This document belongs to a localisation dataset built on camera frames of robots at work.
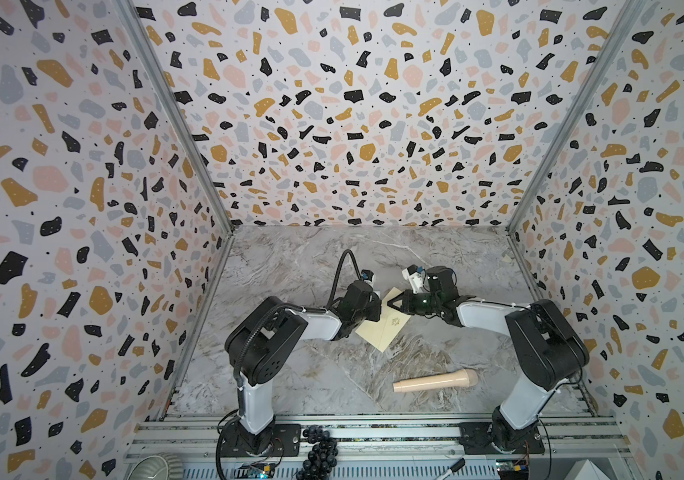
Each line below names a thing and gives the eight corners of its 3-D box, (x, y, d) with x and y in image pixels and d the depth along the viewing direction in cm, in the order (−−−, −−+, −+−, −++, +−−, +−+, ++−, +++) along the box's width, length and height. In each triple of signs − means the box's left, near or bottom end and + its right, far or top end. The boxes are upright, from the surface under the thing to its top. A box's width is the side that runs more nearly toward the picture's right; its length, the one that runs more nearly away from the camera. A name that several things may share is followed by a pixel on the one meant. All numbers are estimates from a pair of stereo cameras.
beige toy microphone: (394, 396, 83) (395, 392, 80) (392, 382, 85) (393, 377, 82) (475, 387, 85) (480, 383, 81) (470, 373, 87) (475, 368, 84)
